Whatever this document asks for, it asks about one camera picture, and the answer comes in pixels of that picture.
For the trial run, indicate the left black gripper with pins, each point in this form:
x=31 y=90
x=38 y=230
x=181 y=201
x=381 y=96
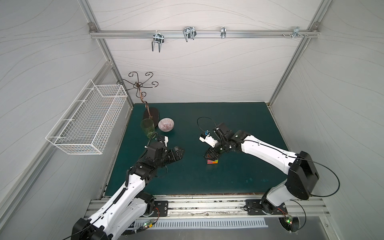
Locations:
x=171 y=154

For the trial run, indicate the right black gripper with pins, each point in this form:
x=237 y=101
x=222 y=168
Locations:
x=218 y=147

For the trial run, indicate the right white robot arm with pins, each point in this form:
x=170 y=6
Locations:
x=301 y=172

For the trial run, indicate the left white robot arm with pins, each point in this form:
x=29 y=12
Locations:
x=130 y=201

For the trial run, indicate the striped ceramic bowl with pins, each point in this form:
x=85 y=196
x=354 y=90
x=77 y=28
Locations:
x=166 y=124

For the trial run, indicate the green plastic cup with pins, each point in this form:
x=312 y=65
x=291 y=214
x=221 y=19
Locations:
x=148 y=127

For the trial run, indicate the metal hook stand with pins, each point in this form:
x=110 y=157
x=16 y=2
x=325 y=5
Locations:
x=150 y=113

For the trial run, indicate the metal hook one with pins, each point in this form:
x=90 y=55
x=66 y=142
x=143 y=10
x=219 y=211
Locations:
x=158 y=40

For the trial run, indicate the metal hook three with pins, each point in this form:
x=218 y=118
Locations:
x=223 y=32

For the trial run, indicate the metal hook two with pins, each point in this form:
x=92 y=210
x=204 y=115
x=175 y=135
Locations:
x=189 y=33

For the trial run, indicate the aluminium cross bar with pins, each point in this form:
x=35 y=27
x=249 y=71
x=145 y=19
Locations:
x=201 y=34

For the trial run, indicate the metal hook four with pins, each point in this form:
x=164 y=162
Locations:
x=296 y=34

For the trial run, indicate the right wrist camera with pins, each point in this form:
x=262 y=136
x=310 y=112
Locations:
x=208 y=139

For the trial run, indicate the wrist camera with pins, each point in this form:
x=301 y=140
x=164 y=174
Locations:
x=165 y=140
x=208 y=139

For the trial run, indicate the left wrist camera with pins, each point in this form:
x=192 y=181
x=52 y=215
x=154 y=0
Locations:
x=165 y=140

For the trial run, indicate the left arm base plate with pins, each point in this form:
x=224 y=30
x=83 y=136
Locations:
x=159 y=209

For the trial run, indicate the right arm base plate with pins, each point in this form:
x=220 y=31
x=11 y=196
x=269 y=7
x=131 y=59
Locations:
x=256 y=207

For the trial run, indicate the white wire basket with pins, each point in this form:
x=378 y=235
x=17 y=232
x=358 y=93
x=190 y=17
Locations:
x=87 y=124

